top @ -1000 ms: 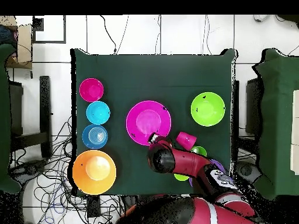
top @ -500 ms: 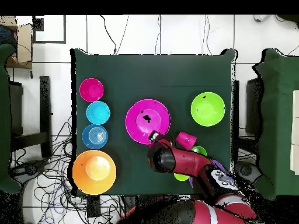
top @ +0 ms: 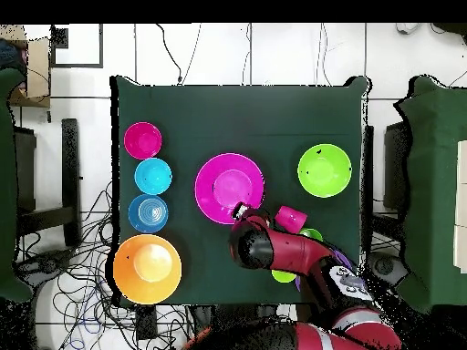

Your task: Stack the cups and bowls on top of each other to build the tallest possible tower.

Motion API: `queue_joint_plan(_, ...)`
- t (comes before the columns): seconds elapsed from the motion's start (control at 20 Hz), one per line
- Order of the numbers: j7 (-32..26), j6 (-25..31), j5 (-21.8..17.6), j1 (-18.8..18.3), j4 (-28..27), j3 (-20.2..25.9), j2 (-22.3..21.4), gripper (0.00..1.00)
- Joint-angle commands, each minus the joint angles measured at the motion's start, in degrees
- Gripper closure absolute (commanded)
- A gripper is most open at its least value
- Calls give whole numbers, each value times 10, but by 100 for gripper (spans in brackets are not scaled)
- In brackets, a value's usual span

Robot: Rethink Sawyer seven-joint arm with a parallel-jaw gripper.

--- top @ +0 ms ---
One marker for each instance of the pink bowl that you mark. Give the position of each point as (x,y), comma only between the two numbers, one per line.
(219,175)

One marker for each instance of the red cup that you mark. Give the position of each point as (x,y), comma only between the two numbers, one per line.
(290,218)

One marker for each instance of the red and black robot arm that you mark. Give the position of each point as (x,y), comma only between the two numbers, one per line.
(292,251)

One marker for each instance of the dark green cup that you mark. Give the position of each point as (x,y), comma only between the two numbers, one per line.
(313,233)

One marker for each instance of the light green cup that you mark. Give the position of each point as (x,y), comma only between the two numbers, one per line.
(284,277)

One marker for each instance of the dark green table cloth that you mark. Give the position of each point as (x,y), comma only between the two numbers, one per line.
(434,182)
(7,182)
(237,120)

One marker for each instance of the green bowl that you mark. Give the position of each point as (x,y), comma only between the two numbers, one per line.
(324,171)

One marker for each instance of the translucent blue bowl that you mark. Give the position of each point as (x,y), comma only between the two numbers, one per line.
(147,213)

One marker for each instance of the turquoise bowl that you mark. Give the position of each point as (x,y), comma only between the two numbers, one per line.
(153,176)

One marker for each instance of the purple bowl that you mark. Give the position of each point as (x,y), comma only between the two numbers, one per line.
(343,259)

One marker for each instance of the red bowl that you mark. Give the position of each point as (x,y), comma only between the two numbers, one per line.
(143,140)

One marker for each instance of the orange bowl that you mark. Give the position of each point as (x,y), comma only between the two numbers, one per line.
(146,290)

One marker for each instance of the cardboard box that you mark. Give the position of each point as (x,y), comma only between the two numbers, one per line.
(38,73)

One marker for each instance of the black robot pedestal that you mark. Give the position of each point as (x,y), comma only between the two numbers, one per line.
(233,313)

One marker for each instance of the dark grey pedestal leg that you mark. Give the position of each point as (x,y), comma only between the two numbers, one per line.
(386,266)
(47,264)

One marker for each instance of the black stand frame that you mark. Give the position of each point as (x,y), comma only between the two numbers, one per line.
(71,164)
(394,164)

